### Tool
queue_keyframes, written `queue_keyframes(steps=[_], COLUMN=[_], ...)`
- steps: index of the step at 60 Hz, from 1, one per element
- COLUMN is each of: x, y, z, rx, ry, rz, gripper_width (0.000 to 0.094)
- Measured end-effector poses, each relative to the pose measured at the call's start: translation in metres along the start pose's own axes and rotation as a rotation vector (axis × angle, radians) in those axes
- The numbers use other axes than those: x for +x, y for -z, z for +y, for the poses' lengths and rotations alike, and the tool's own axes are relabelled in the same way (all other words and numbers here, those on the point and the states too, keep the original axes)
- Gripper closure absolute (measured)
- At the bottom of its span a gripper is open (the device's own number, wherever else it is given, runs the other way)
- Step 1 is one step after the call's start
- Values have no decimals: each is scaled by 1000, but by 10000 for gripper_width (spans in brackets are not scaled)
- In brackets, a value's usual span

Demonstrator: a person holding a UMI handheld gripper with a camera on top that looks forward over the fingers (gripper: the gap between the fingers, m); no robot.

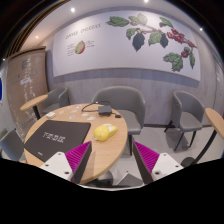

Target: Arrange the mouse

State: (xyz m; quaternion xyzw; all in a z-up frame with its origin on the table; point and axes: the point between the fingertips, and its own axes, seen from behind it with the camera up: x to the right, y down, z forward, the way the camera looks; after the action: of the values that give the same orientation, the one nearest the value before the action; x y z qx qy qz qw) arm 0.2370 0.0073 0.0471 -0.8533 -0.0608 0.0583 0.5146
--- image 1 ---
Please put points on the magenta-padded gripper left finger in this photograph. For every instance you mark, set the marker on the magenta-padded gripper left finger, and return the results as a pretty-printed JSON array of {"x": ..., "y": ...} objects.
[{"x": 56, "y": 163}]

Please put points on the blue wall sign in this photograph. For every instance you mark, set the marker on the blue wall sign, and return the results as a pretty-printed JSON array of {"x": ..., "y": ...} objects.
[{"x": 1, "y": 90}]

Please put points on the flat black box device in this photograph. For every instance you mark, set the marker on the flat black box device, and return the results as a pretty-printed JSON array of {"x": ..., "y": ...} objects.
[{"x": 104, "y": 110}]

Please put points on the small white sticker card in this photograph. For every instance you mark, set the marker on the small white sticker card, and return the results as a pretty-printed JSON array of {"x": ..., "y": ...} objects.
[
  {"x": 72, "y": 117},
  {"x": 85, "y": 114},
  {"x": 90, "y": 118},
  {"x": 74, "y": 111},
  {"x": 61, "y": 112},
  {"x": 69, "y": 107},
  {"x": 78, "y": 106}
]

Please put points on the ceiling spotlights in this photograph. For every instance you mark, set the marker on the ceiling spotlights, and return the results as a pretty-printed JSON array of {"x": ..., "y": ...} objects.
[{"x": 72, "y": 10}]

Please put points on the wide grey armchair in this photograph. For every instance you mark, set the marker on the wide grey armchair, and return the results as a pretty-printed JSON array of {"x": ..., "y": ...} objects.
[{"x": 120, "y": 100}]

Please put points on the black mouse pad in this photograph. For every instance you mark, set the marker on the black mouse pad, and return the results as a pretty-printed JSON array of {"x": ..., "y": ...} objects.
[{"x": 55, "y": 138}]

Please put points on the small black plug adapter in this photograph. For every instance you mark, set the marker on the small black plug adapter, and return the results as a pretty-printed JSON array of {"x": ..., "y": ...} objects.
[{"x": 118, "y": 116}]

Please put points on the brown perforated wall panel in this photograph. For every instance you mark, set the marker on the brown perforated wall panel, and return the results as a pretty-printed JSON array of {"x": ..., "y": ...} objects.
[{"x": 26, "y": 86}]

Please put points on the white botanical wall mural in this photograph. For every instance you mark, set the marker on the white botanical wall mural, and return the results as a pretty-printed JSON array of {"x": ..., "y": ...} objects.
[{"x": 110, "y": 46}]

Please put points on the small white box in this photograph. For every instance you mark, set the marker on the small white box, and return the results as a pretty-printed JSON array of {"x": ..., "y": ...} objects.
[{"x": 50, "y": 115}]

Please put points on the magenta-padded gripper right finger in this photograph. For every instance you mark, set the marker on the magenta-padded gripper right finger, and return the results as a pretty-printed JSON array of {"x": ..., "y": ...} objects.
[{"x": 166, "y": 165}]

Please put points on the grey chair with black legs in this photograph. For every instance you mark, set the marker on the grey chair with black legs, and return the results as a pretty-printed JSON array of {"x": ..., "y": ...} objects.
[
  {"x": 190, "y": 110},
  {"x": 58, "y": 96},
  {"x": 11, "y": 145}
]

